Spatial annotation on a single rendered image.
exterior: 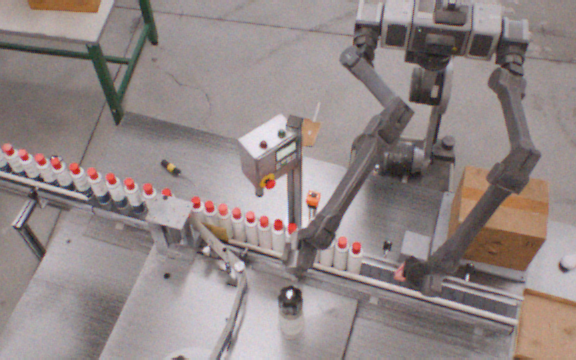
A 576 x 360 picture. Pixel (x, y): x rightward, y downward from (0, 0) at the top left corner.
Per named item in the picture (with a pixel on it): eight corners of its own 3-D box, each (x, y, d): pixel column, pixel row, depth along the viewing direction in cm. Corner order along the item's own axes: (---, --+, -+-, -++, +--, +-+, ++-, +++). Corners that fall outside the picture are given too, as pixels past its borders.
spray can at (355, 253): (344, 275, 254) (348, 250, 236) (347, 263, 256) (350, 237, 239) (358, 278, 253) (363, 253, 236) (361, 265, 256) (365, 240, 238)
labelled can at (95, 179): (96, 203, 272) (82, 175, 254) (102, 192, 274) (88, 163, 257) (108, 206, 271) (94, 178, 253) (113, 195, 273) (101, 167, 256)
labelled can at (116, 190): (113, 208, 270) (100, 180, 253) (119, 197, 273) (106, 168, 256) (125, 211, 269) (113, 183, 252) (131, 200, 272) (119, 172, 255)
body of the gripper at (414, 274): (401, 280, 238) (417, 277, 232) (407, 255, 243) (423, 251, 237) (414, 289, 240) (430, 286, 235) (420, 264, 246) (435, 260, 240)
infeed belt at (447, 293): (95, 210, 274) (92, 205, 271) (104, 193, 279) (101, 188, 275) (511, 331, 246) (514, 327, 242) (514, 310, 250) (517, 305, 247)
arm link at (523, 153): (550, 163, 200) (521, 151, 198) (520, 192, 209) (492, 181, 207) (525, 73, 232) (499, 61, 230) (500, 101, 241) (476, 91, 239)
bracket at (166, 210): (145, 220, 238) (145, 218, 237) (158, 193, 244) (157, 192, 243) (181, 230, 236) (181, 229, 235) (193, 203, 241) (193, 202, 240)
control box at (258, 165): (241, 172, 230) (237, 139, 214) (282, 146, 236) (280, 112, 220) (259, 192, 226) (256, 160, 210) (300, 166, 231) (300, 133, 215)
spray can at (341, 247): (330, 269, 255) (333, 243, 238) (335, 257, 258) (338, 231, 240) (344, 273, 254) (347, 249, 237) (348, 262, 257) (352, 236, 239)
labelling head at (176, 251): (157, 253, 259) (144, 220, 237) (170, 224, 266) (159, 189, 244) (191, 263, 257) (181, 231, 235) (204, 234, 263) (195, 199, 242)
